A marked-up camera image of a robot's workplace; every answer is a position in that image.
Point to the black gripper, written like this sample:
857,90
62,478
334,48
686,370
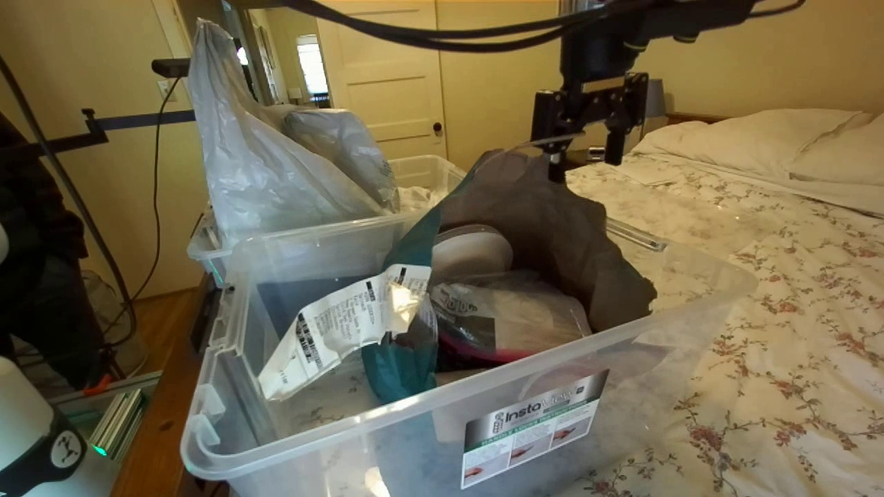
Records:
620,102

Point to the white pillow near wall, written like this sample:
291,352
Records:
850,164

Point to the grey thank you plastic bag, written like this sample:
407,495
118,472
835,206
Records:
277,167

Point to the floral bed duvet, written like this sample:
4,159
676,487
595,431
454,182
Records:
790,400

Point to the teal green paper bag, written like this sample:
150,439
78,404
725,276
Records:
553,233

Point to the long white receipt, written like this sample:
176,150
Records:
345,322

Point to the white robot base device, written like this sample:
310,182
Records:
41,449

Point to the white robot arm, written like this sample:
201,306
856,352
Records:
598,79

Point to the clear plastic storage bin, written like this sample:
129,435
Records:
527,429

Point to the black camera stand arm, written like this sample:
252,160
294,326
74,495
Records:
99,128

